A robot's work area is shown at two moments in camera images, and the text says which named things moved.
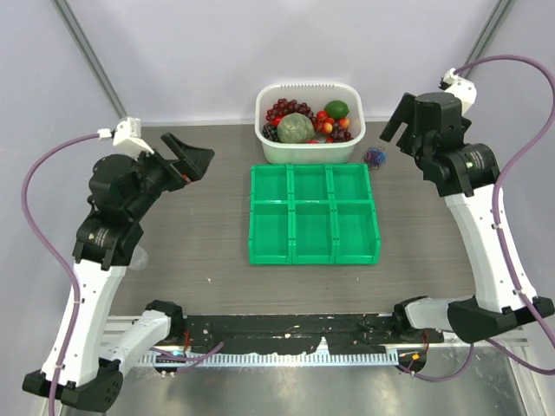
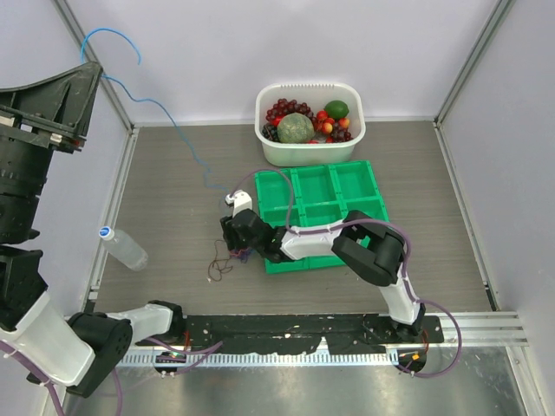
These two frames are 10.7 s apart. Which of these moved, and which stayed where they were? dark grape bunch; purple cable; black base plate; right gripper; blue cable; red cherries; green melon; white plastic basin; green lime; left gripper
Moved: left gripper; purple cable; right gripper; blue cable
Stayed: white plastic basin; dark grape bunch; red cherries; green melon; green lime; black base plate
